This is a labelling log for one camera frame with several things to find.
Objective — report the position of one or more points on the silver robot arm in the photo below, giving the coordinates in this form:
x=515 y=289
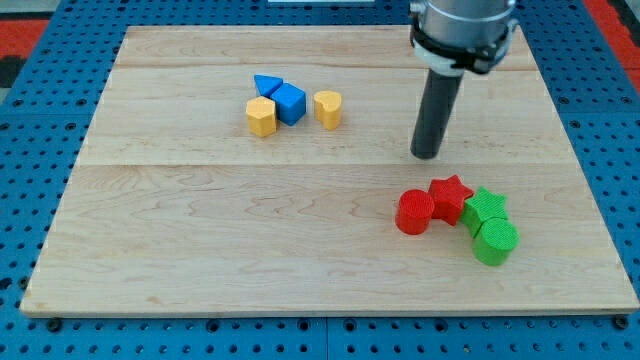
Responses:
x=454 y=36

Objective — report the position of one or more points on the red star block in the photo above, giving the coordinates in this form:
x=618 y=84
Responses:
x=449 y=196

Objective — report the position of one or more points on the blue cube block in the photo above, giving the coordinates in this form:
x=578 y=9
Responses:
x=290 y=103

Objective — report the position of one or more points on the green star block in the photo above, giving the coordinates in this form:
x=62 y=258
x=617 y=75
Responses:
x=484 y=205

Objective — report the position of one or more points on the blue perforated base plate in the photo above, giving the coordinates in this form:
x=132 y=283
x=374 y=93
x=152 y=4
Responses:
x=46 y=114

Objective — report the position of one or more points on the light wooden board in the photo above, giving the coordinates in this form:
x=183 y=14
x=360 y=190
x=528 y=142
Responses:
x=175 y=209

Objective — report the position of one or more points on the blue triangle block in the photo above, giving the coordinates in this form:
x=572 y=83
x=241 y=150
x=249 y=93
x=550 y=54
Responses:
x=266 y=85

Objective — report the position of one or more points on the yellow heart block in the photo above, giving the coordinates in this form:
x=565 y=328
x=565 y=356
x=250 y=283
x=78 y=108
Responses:
x=328 y=108

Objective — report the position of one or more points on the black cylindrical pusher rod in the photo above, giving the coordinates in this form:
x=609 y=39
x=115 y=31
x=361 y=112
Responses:
x=438 y=99

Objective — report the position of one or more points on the green cylinder block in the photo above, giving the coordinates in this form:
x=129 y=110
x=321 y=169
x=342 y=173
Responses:
x=495 y=241

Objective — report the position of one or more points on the red cylinder block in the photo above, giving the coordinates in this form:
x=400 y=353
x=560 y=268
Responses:
x=414 y=211

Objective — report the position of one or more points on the yellow hexagon block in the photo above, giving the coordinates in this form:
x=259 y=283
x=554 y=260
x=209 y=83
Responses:
x=261 y=116

